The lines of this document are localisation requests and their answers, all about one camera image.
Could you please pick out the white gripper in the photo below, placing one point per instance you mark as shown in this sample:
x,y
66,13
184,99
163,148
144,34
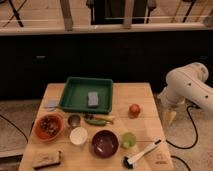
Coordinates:
x,y
169,100

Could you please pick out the red apple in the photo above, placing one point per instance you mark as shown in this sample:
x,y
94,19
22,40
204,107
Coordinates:
x,y
134,110

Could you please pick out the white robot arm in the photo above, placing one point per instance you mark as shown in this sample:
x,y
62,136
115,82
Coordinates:
x,y
186,83

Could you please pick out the green plastic cup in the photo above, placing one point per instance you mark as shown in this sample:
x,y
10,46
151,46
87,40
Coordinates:
x,y
128,140

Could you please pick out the white paper cup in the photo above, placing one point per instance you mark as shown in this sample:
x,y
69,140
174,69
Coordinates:
x,y
78,136

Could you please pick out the small metal cup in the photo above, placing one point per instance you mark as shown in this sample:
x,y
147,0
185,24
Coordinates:
x,y
74,121

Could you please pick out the dark purple bowl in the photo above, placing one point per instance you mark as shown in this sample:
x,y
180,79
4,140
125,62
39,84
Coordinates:
x,y
104,144

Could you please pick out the green chili pepper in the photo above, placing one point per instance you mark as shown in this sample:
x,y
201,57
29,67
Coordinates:
x,y
95,122

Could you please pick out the grey blue sponge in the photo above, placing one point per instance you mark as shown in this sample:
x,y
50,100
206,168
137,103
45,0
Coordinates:
x,y
92,99

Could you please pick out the green plastic tray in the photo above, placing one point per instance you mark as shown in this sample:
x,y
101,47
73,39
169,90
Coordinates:
x,y
75,96

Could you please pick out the wooden chair leg right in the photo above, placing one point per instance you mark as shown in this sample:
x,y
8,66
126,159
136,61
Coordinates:
x,y
128,13

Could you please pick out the wooden chair leg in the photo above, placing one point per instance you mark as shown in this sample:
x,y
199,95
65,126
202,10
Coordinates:
x,y
128,13
66,13

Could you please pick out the orange bowl with beans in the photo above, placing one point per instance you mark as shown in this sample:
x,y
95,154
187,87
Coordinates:
x,y
48,127

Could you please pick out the brown scrub sponge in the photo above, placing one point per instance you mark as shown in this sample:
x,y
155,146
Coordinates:
x,y
43,160

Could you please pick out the wooden chair leg left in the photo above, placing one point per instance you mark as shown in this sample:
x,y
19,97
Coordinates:
x,y
66,13

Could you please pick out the white handled black brush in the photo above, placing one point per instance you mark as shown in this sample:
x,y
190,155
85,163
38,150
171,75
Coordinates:
x,y
128,162

